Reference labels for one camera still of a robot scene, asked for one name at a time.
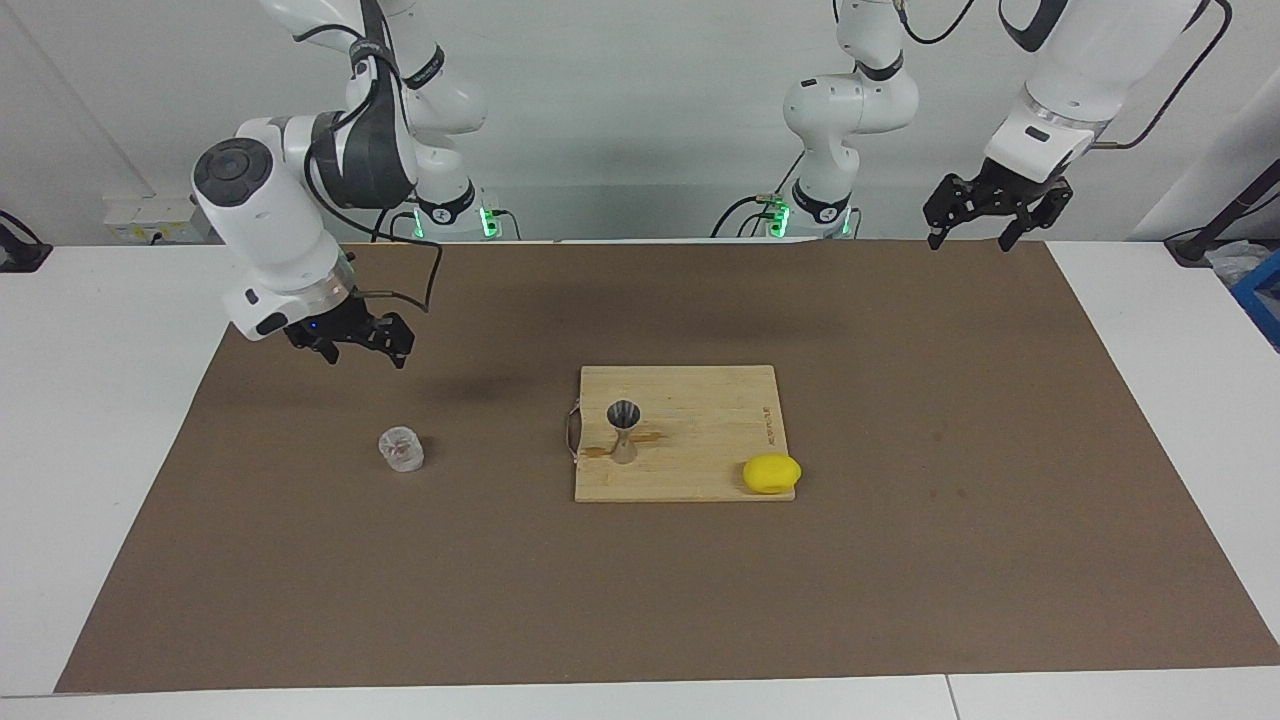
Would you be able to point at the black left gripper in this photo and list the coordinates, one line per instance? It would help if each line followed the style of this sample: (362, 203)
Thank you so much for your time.
(1010, 188)

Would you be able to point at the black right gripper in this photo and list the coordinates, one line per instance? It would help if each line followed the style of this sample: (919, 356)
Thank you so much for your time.
(340, 325)

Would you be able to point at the small clear glass cup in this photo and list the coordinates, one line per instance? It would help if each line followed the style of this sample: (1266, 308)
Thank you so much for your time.
(401, 450)

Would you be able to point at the steel cocktail jigger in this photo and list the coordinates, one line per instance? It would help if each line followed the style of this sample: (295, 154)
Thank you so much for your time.
(624, 440)

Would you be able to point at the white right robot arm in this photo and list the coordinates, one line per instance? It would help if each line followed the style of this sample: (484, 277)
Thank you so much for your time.
(270, 220)

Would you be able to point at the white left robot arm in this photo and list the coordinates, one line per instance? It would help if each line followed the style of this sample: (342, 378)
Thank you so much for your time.
(1100, 50)

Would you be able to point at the black stand leg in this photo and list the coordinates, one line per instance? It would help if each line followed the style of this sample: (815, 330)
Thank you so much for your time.
(1235, 210)

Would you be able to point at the clear plastic bag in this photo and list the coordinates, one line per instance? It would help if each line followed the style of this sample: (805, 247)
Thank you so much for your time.
(1235, 262)

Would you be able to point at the brown table mat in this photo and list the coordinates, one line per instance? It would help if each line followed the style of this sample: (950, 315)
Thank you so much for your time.
(400, 580)

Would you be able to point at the blue box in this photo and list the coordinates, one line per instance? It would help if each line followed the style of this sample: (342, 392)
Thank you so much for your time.
(1262, 295)

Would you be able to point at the yellow lemon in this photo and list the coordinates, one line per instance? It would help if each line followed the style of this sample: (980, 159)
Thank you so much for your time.
(771, 473)

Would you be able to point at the wooden cutting board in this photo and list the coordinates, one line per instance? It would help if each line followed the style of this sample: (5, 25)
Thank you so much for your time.
(700, 430)

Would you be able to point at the white wall power outlet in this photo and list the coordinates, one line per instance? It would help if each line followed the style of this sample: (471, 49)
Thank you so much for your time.
(150, 215)

